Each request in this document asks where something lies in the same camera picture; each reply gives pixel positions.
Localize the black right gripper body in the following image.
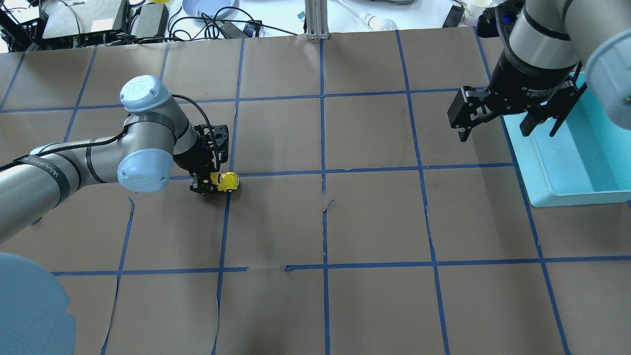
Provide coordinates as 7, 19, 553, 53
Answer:
449, 53, 588, 118

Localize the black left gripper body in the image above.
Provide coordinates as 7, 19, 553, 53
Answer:
173, 124, 229, 173

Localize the yellow toy beetle car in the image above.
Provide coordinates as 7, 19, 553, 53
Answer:
210, 172, 240, 193

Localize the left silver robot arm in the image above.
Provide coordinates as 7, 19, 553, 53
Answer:
0, 75, 229, 242

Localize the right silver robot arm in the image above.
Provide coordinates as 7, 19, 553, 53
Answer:
448, 0, 631, 142

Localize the light blue plastic bin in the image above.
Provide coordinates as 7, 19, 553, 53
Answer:
503, 90, 631, 208

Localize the white paper cup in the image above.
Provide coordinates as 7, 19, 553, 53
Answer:
463, 0, 493, 27

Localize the light blue plate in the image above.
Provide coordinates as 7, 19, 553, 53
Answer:
181, 0, 239, 19

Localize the black power brick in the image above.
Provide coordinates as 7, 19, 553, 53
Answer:
130, 2, 169, 38

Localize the black computer box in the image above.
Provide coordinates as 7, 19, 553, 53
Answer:
42, 0, 131, 40

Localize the aluminium frame post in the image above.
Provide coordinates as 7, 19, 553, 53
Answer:
304, 0, 330, 40

